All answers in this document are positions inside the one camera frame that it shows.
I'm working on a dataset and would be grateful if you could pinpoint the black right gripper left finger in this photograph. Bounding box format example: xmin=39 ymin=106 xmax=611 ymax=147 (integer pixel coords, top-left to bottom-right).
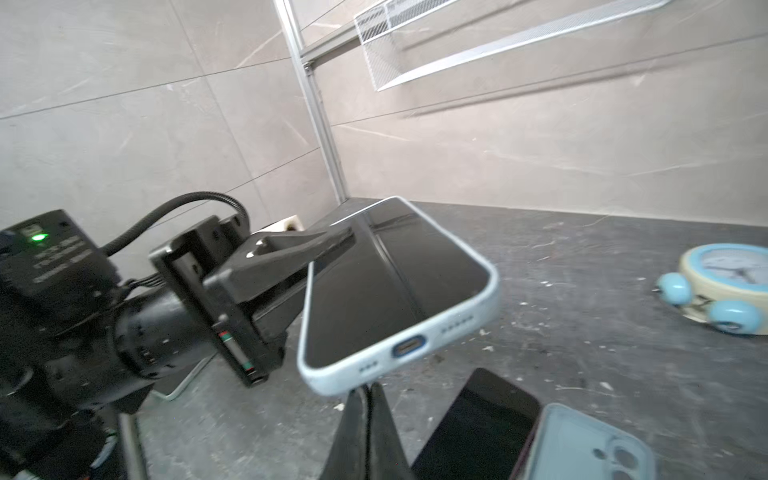
xmin=320 ymin=385 xmax=371 ymax=480

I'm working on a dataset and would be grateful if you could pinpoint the cased phone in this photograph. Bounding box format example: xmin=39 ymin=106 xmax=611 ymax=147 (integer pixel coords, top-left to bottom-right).
xmin=297 ymin=196 xmax=501 ymax=396
xmin=152 ymin=355 xmax=214 ymax=402

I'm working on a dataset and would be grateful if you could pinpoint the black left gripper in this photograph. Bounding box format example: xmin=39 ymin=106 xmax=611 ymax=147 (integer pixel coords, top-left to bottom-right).
xmin=149 ymin=214 xmax=354 ymax=387

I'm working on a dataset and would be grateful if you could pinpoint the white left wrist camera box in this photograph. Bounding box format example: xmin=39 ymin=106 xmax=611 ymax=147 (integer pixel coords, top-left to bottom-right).
xmin=257 ymin=215 xmax=305 ymax=233

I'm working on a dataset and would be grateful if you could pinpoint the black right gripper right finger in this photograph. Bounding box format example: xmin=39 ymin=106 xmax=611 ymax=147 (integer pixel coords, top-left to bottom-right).
xmin=368 ymin=382 xmax=416 ymax=480

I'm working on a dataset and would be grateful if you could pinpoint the light blue phone case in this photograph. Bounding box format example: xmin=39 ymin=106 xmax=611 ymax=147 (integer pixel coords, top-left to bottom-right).
xmin=522 ymin=403 xmax=657 ymax=480

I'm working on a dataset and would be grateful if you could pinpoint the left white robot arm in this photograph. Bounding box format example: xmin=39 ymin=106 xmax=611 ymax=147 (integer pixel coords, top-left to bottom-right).
xmin=1 ymin=210 xmax=354 ymax=479

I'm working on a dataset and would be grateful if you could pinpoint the white wire mesh basket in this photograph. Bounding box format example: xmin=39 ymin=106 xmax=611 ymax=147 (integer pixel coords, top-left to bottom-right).
xmin=353 ymin=0 xmax=669 ymax=92

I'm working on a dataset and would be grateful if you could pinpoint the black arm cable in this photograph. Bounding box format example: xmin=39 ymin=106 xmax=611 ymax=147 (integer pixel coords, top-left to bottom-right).
xmin=101 ymin=191 xmax=251 ymax=258

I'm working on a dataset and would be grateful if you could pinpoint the blue cream alarm clock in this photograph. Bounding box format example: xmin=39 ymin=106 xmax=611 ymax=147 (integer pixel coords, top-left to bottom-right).
xmin=653 ymin=243 xmax=767 ymax=336

